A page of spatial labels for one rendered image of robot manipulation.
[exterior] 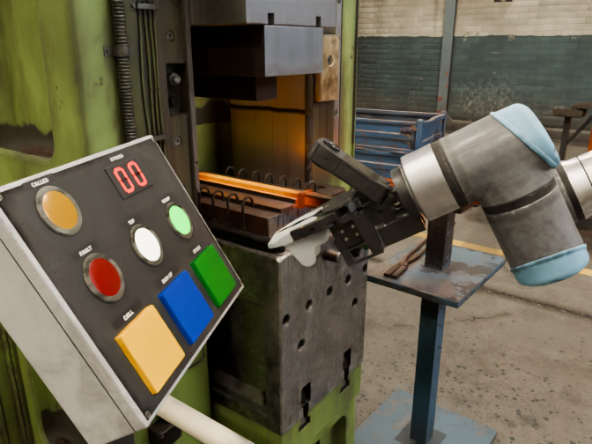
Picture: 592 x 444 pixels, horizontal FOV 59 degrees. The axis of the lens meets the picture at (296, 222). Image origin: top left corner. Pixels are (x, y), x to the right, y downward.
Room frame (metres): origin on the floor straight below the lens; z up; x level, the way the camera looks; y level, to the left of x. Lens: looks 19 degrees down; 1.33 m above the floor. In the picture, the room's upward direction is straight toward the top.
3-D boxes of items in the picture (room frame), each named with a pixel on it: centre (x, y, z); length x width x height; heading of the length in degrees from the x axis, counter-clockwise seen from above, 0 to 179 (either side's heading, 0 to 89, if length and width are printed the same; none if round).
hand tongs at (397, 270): (1.66, -0.44, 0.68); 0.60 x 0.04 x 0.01; 147
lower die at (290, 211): (1.26, 0.17, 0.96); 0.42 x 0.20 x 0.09; 53
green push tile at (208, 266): (0.71, 0.12, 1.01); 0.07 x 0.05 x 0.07; 168
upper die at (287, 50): (1.26, 0.17, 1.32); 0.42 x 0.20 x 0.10; 53
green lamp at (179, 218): (0.72, 0.17, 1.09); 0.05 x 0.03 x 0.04; 143
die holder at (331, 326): (1.31, 0.14, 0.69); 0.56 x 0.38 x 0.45; 53
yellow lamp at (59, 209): (0.53, 0.25, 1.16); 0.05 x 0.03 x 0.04; 143
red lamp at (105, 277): (0.52, 0.21, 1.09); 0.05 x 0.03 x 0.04; 143
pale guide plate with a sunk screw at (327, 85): (1.47, -0.08, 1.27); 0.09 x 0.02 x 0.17; 143
